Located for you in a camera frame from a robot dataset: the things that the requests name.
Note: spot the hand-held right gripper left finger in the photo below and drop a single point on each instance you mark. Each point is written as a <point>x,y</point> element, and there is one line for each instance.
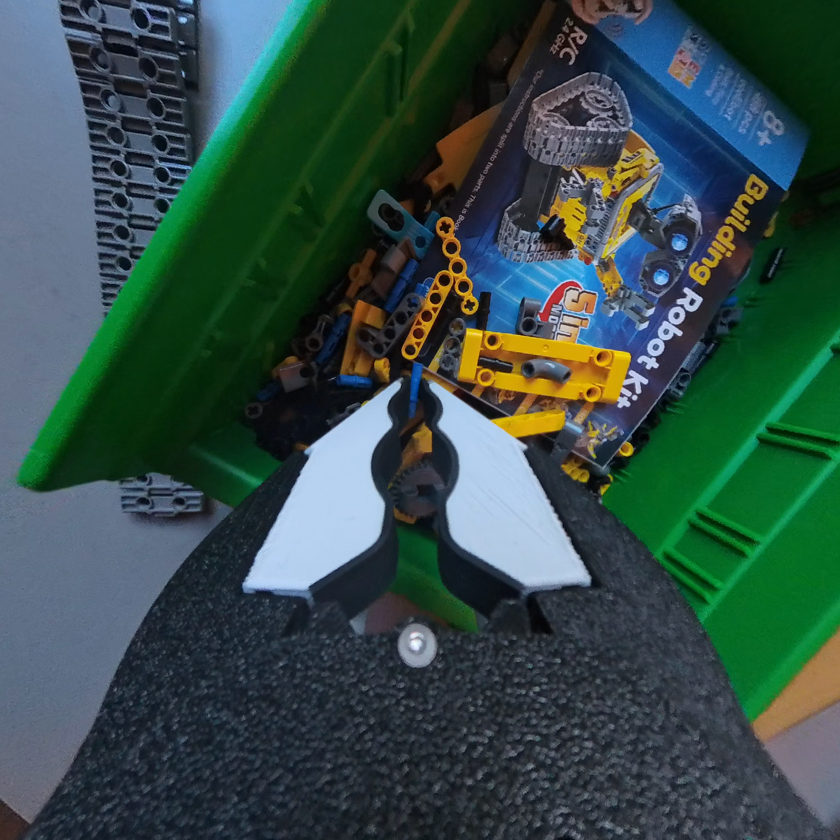
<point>321,512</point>

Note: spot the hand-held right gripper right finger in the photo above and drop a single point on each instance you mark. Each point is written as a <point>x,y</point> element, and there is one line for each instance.
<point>512,518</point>

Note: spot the small blue connector pin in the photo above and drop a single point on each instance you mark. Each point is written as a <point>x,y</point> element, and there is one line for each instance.
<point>413,403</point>

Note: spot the green plastic bin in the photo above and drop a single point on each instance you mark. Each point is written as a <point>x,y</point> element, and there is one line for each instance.
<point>229,262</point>

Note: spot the grey elbow tube piece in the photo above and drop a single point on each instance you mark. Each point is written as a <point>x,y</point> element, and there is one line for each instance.
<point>544,369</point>

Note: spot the pile of small building pieces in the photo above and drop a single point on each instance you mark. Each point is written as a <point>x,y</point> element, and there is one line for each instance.
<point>315,367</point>

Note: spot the yellow angled perforated beam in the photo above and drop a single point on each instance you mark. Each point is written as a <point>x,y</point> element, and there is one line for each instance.
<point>455,262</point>

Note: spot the grey-blue connector plate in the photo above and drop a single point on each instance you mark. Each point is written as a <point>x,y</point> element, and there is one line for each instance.
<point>394,216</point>

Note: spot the grey track strip right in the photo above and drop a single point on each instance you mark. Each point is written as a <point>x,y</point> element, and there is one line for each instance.
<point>131,131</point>

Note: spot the robot kit instruction booklet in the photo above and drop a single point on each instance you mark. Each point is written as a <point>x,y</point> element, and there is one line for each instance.
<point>689,85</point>

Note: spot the yellow rectangular frame piece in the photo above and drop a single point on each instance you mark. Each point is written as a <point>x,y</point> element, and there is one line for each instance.
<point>471,358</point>

